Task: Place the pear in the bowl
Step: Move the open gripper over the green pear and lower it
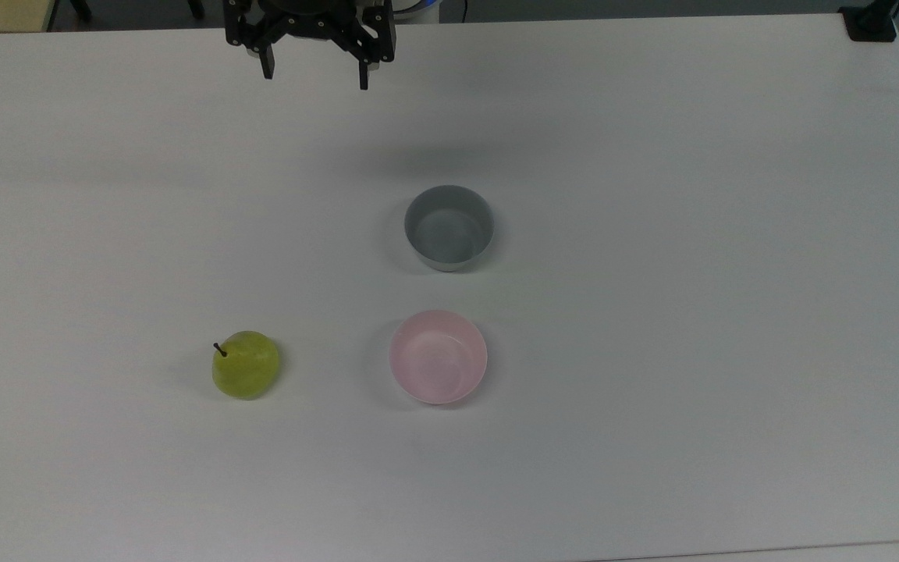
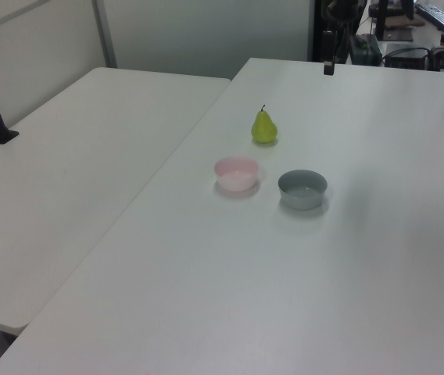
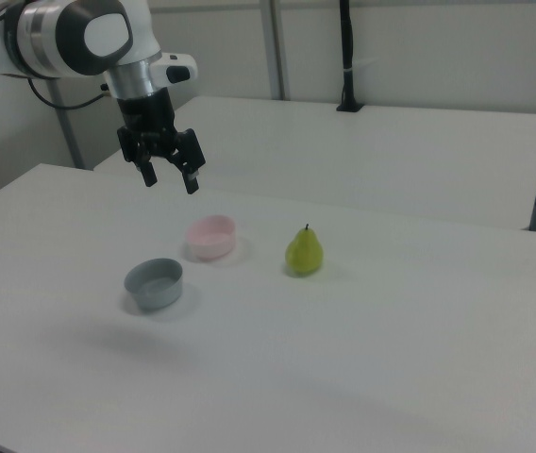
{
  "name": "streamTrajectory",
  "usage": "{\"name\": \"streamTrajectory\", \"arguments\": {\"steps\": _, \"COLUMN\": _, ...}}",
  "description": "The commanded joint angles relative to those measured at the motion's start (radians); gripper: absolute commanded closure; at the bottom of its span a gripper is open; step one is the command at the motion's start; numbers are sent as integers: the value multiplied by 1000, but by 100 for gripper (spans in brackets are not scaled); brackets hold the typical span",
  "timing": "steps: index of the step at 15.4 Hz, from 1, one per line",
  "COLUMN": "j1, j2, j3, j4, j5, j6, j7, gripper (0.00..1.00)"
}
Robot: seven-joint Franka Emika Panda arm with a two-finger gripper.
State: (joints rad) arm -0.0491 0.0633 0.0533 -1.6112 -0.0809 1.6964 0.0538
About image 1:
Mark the pink bowl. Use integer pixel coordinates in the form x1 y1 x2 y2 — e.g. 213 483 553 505
389 309 489 406

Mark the black table clamp stand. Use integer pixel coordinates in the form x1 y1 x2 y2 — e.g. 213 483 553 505
838 0 899 42

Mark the white adjacent table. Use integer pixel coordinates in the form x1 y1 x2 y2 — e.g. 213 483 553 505
602 539 899 562

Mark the grey bowl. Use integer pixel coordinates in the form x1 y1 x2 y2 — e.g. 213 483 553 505
403 184 496 273

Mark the green pear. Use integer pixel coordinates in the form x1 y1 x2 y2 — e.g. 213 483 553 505
211 330 282 400

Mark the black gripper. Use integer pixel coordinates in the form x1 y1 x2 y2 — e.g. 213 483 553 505
225 0 397 91

